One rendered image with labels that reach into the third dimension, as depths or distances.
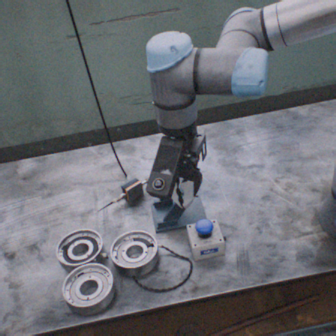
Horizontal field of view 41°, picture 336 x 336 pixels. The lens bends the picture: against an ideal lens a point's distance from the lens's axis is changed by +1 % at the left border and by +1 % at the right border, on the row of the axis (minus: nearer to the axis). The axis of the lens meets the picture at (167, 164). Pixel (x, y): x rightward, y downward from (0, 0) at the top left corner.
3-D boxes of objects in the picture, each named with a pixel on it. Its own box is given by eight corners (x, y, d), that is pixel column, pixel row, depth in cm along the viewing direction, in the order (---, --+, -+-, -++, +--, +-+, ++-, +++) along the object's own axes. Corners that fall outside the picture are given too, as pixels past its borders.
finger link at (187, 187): (205, 195, 96) (202, 161, 91) (196, 214, 92) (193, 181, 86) (191, 193, 97) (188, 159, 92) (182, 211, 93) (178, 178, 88)
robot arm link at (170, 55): (190, 50, 68) (136, 49, 70) (195, 112, 75) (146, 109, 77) (200, 28, 74) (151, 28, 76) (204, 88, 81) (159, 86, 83)
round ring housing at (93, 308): (125, 299, 94) (121, 287, 92) (79, 328, 91) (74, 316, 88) (103, 267, 102) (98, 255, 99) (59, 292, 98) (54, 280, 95)
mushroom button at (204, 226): (199, 247, 100) (196, 232, 96) (194, 234, 103) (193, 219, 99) (216, 244, 100) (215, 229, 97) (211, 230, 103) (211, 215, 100)
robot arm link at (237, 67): (271, 29, 74) (205, 29, 77) (264, 62, 66) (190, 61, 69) (269, 73, 79) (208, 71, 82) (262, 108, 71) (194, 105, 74)
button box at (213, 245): (194, 262, 100) (193, 247, 97) (187, 238, 105) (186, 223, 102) (229, 254, 100) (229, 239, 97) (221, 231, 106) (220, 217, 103)
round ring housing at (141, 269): (120, 286, 97) (117, 274, 94) (109, 251, 105) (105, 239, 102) (166, 268, 99) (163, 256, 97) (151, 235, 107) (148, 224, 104)
